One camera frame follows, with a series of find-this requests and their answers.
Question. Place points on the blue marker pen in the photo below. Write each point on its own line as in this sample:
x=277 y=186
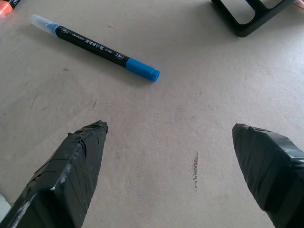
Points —
x=95 y=47

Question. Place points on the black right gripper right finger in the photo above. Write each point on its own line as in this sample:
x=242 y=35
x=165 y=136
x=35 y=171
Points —
x=268 y=171

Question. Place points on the orange marker pen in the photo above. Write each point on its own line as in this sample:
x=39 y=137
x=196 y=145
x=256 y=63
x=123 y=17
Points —
x=6 y=6

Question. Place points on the black plastic tray frame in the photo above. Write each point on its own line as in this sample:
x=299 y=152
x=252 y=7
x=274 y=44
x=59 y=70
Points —
x=247 y=16

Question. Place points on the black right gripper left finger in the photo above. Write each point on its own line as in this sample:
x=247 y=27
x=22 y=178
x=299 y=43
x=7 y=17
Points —
x=69 y=180

